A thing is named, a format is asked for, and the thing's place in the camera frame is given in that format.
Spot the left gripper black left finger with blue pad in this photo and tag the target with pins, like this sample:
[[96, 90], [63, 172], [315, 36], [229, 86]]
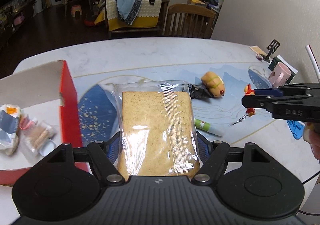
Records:
[[103, 155]]

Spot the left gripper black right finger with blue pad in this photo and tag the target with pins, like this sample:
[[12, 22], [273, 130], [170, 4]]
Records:
[[214, 158]]

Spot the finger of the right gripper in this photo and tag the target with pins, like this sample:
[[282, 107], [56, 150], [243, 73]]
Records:
[[255, 102], [275, 92]]

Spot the red orange keychain toy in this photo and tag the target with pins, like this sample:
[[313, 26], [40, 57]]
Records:
[[248, 90]]

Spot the bagged bread slice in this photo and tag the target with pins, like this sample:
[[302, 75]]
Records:
[[157, 129]]

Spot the bag of cotton swabs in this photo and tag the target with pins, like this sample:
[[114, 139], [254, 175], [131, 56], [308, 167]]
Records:
[[33, 135]]

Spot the yellow green snack packet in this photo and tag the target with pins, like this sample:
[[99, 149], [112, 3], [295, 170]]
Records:
[[9, 126]]

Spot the person's right hand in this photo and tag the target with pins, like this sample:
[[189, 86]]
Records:
[[310, 136]]

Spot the pink mug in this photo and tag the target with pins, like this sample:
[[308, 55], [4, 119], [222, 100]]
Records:
[[279, 75]]

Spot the blue rubber glove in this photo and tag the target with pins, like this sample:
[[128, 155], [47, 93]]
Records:
[[296, 128]]

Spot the white green tube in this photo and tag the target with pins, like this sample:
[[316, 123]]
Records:
[[204, 126]]

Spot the dark green box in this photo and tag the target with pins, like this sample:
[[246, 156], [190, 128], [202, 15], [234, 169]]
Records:
[[277, 59]]

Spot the blue patterned table mat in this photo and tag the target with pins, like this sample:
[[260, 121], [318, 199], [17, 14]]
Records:
[[97, 108]]

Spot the tan capybara toy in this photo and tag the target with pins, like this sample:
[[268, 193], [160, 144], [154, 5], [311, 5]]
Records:
[[214, 84]]

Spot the black phone stand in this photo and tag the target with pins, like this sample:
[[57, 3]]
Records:
[[272, 47]]

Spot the white bottle cap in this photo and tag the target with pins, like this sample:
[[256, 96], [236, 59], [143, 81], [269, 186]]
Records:
[[47, 148]]

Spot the black snack wrapper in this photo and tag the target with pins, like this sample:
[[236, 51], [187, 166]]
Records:
[[199, 92]]

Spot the red white cardboard box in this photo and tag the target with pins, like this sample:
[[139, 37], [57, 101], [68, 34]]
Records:
[[46, 93]]

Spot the wooden chair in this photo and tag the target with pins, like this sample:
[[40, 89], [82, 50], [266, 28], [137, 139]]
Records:
[[189, 21]]

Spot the sofa with yellow cover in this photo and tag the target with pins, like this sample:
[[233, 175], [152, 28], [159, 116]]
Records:
[[151, 17]]

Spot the pink stool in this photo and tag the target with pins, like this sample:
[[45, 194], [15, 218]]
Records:
[[76, 9]]

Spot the blue clothes pile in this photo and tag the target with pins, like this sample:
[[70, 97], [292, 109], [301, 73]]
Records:
[[125, 10]]

